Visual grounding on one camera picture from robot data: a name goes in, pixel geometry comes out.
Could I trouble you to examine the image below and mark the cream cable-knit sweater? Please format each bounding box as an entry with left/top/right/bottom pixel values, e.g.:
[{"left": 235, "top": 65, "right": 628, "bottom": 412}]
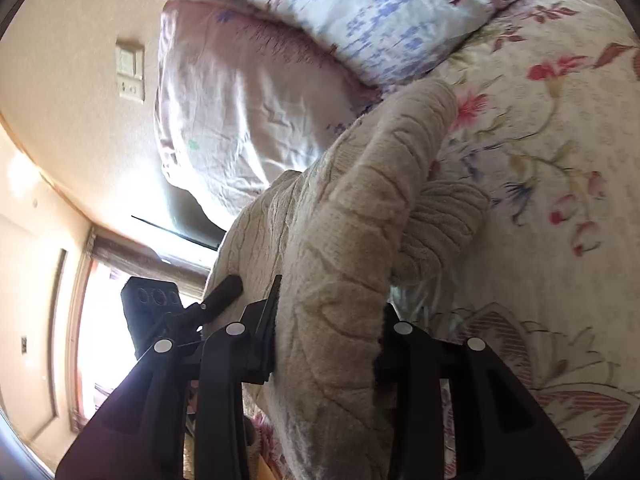
[{"left": 204, "top": 78, "right": 489, "bottom": 479}]

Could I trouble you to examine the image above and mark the brown window curtain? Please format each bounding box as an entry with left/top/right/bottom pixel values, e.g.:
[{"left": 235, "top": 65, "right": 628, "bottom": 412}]
[{"left": 86, "top": 231, "right": 209, "bottom": 298}]

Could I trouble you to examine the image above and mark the dark glass bedside tabletop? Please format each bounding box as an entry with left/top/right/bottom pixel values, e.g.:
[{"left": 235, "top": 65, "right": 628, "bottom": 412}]
[{"left": 132, "top": 182, "right": 226, "bottom": 250}]

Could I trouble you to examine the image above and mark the lower pink print pillow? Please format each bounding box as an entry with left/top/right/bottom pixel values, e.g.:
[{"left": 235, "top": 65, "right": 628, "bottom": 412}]
[{"left": 155, "top": 0, "right": 380, "bottom": 230}]

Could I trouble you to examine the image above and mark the floral quilt bedspread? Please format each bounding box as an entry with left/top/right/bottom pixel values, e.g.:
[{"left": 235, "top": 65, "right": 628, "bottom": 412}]
[{"left": 386, "top": 0, "right": 639, "bottom": 479}]

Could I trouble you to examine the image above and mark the white wall power socket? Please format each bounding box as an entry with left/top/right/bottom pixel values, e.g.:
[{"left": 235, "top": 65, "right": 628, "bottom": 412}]
[{"left": 117, "top": 75, "right": 145, "bottom": 103}]

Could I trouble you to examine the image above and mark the beige wall switch plate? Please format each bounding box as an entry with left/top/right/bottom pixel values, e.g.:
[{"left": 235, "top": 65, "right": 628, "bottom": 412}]
[{"left": 115, "top": 40, "right": 144, "bottom": 80}]

